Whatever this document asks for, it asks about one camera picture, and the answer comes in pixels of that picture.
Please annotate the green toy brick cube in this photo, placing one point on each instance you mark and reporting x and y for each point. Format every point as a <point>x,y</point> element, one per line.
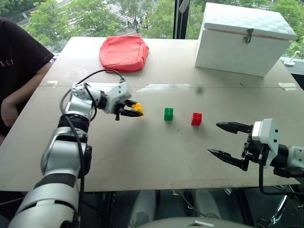
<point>168,114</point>

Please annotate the clear tape strip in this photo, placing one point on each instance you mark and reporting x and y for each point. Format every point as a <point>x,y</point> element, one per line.
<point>51,82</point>
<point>288,86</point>

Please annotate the bare person hand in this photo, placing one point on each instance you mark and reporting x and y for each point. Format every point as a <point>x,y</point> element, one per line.
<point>9,114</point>

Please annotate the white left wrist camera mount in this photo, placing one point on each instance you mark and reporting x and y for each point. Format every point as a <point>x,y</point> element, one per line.
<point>120,93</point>

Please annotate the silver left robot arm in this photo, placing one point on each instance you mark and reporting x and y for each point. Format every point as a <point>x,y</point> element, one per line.
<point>63,154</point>

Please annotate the yellow toy brick cube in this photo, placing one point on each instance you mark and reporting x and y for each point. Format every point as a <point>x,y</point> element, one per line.
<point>139,107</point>

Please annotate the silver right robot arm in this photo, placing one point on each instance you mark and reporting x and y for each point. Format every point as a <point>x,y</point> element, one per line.
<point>295,156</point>

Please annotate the red fabric bag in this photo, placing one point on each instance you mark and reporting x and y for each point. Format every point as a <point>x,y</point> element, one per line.
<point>123,52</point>

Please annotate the black window frame post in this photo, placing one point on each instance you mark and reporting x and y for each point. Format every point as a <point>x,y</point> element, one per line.
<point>179,21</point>

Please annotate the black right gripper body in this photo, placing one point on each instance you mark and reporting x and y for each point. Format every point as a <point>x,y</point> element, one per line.
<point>253,150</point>

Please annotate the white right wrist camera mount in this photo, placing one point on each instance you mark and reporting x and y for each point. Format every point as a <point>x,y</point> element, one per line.
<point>268,133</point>

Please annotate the chrome metal bar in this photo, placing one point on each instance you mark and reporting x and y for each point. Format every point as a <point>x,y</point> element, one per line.
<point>278,211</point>

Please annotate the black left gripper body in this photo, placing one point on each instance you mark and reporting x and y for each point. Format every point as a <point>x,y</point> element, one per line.
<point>118,107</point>

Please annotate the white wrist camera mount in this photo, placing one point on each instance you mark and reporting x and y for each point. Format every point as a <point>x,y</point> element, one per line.
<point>268,133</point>
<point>120,93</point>

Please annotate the person in black t-shirt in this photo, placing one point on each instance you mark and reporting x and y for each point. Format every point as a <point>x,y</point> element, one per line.
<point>19,52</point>

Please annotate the white foam box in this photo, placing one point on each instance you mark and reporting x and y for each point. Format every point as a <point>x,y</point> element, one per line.
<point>237,55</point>

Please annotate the grey rounded shape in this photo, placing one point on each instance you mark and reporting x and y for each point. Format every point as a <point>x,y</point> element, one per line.
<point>142,209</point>

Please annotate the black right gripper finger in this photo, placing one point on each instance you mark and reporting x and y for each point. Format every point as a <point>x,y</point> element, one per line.
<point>228,158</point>
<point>234,127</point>

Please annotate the red toy brick cube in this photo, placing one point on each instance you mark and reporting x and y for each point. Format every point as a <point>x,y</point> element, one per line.
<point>196,119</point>

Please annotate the small white stand gadget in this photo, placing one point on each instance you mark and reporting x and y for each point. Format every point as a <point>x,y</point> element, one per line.
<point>290,62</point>

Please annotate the grey metal box latch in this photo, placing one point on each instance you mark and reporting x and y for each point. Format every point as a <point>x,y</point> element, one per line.
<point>248,35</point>

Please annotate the bare person forearm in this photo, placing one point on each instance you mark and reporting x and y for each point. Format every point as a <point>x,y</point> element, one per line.
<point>28,86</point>

